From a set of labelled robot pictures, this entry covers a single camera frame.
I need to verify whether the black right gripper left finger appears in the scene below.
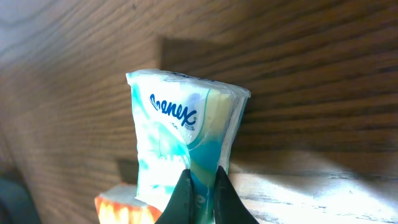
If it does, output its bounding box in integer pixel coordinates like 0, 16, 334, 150
155, 169, 195, 224

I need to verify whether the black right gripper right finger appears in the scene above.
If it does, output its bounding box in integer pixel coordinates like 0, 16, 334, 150
213, 166, 259, 224

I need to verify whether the orange tissue pack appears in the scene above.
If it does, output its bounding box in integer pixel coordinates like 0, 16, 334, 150
95, 184, 162, 224

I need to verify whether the green tissue pack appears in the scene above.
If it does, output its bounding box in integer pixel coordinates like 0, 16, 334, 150
126, 69, 251, 223

